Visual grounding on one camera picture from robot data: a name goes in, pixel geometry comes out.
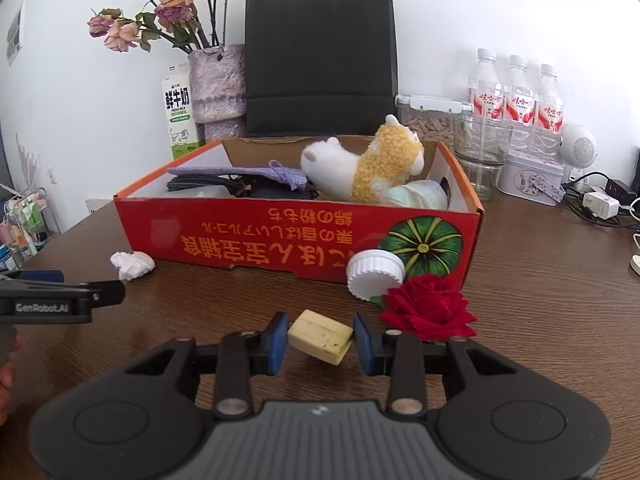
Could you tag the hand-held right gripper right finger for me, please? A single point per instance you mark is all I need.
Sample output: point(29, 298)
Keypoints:
point(362, 347)

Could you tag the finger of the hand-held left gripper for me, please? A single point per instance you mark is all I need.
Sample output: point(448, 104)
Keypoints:
point(42, 276)
point(107, 292)

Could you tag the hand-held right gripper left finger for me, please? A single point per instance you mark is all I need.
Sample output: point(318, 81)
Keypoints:
point(280, 342)

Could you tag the yellow cheese block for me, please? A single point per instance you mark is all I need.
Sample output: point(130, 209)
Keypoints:
point(320, 335)

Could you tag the red cardboard box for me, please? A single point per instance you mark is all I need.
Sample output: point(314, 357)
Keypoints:
point(250, 230)

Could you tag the purple cloth pouch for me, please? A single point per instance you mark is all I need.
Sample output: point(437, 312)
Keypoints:
point(280, 175)

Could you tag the white yellow plush toy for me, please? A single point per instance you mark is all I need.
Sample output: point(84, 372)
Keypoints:
point(380, 160)

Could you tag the clear seed container white lid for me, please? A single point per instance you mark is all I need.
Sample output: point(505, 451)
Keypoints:
point(430, 125)

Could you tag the person's left hand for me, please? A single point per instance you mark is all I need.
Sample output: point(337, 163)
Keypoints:
point(7, 385)

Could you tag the crumpled white tissue ball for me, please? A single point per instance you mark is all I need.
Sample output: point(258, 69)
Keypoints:
point(131, 264)

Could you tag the white plastic jar lid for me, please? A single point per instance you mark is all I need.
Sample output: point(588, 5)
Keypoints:
point(372, 272)

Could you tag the red rose flower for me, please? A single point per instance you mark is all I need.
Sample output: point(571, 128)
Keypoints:
point(430, 305)

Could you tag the dark blue cloth item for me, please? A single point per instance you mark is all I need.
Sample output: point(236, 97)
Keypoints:
point(270, 191)

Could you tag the pale green plastic bundle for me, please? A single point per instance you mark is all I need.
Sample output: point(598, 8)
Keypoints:
point(420, 194)

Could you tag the white green milk carton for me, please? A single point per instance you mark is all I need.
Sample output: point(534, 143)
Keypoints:
point(180, 110)

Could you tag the clear glass cup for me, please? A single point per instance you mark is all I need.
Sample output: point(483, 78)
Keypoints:
point(480, 180)

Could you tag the purple mottled vase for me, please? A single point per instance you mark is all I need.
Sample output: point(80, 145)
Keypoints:
point(217, 85)

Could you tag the white printed tin box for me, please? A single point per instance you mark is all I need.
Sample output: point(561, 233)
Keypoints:
point(525, 177)

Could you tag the white power adapter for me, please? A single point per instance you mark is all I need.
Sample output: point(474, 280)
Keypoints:
point(602, 205)

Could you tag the black paper bag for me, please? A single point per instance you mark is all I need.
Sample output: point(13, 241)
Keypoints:
point(320, 60)

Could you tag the white round puck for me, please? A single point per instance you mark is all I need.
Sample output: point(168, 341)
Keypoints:
point(636, 265)

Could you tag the white round speaker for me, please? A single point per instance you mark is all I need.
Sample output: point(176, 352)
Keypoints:
point(580, 147)

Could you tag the black charger dock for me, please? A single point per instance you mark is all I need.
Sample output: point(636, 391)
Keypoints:
point(617, 187)

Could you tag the white wall outlet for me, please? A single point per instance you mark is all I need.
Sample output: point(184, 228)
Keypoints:
point(97, 206)

